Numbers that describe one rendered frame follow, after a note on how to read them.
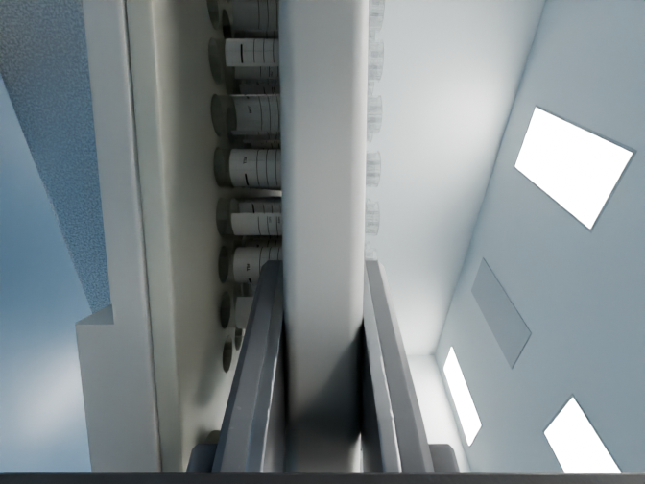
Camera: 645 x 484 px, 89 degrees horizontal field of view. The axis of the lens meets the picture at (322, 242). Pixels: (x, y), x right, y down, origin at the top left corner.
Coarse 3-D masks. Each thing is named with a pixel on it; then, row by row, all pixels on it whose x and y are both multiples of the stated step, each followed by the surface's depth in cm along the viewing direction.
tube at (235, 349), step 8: (232, 336) 13; (240, 336) 13; (232, 344) 12; (240, 344) 12; (224, 352) 12; (232, 352) 12; (224, 360) 12; (232, 360) 12; (224, 368) 12; (232, 368) 12
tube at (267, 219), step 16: (224, 208) 11; (240, 208) 11; (256, 208) 11; (272, 208) 11; (368, 208) 11; (224, 224) 11; (240, 224) 11; (256, 224) 11; (272, 224) 11; (368, 224) 11
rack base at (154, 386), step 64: (128, 0) 7; (192, 0) 9; (128, 64) 7; (192, 64) 9; (128, 128) 7; (192, 128) 9; (128, 192) 7; (192, 192) 9; (256, 192) 19; (128, 256) 8; (192, 256) 9; (128, 320) 8; (192, 320) 9; (128, 384) 8; (192, 384) 9; (128, 448) 8
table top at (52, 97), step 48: (0, 0) 9; (48, 0) 9; (0, 48) 10; (48, 48) 10; (48, 96) 10; (48, 144) 11; (48, 192) 12; (96, 192) 12; (96, 240) 13; (96, 288) 14
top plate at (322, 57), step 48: (288, 0) 7; (336, 0) 7; (288, 48) 7; (336, 48) 7; (288, 96) 7; (336, 96) 7; (288, 144) 7; (336, 144) 7; (288, 192) 8; (336, 192) 7; (288, 240) 8; (336, 240) 8; (288, 288) 8; (336, 288) 8; (288, 336) 8; (336, 336) 8; (288, 384) 8; (336, 384) 8; (288, 432) 8; (336, 432) 8
